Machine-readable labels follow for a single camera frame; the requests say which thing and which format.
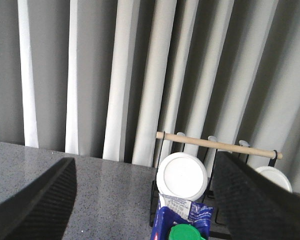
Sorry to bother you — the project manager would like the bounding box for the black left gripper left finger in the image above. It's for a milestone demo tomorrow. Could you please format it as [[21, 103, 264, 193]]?
[[0, 157, 77, 240]]

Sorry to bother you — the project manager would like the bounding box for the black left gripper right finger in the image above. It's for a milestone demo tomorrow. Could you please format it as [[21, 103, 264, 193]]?
[[212, 151, 300, 240]]

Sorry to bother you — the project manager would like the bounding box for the blue white milk carton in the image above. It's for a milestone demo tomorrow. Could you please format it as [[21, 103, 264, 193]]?
[[150, 194, 214, 240]]

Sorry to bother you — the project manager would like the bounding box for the white ribbed mug on rack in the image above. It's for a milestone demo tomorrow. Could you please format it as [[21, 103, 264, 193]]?
[[255, 166, 293, 193]]

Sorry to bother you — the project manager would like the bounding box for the black mug rack wooden bar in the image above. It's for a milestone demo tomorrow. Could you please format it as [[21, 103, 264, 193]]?
[[148, 130, 283, 240]]

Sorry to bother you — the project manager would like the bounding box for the white smooth mug on rack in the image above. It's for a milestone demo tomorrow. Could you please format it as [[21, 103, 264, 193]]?
[[156, 152, 208, 201]]

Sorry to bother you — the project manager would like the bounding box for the grey curtain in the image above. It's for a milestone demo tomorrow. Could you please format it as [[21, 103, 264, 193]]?
[[0, 0, 300, 193]]

